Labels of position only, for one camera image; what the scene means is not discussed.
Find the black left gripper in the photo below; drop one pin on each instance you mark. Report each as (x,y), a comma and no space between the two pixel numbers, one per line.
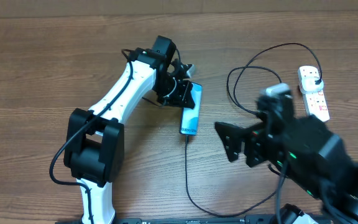
(183,94)

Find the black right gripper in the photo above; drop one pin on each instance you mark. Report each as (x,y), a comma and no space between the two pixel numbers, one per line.
(260,140)

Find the blue smartphone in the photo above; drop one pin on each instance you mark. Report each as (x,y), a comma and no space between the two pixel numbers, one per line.
(190,117)

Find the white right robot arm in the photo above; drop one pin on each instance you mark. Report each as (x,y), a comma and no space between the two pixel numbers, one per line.
(302,149)

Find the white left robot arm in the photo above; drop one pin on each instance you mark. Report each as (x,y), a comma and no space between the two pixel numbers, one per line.
(93,152)

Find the white charger plug adapter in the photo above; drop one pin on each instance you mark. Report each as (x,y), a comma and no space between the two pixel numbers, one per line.
(311,85)

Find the white power strip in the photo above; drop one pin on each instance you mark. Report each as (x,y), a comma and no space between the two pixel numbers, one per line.
(315,103)

